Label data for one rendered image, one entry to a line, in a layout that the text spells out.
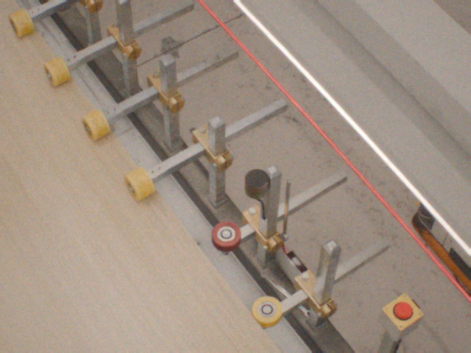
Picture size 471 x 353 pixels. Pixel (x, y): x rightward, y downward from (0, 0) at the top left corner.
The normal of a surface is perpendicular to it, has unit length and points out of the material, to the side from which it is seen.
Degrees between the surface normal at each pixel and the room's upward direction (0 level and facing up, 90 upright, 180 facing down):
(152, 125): 0
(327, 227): 0
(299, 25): 61
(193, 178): 0
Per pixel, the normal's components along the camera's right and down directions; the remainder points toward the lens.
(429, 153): -0.71, 0.14
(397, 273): 0.01, -0.56
